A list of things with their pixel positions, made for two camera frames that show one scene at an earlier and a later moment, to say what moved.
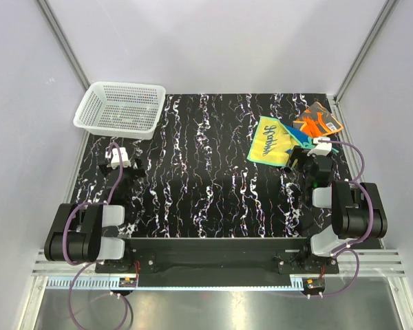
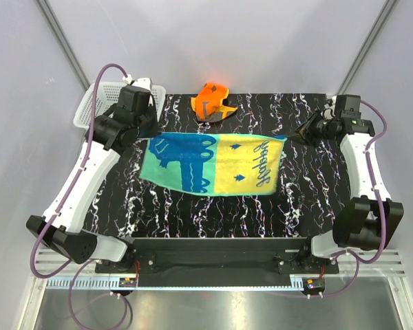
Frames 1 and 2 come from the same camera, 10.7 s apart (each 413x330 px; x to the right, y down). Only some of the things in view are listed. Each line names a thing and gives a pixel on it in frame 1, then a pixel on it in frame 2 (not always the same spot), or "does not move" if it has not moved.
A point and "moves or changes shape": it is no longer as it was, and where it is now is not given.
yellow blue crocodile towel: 272,139 → 213,164
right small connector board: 314,284 does not move
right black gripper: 299,153 → 299,130
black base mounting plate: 219,256 does not move
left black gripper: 137,172 → 155,129
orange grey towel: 316,122 moves or changes shape
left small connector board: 127,280 does not move
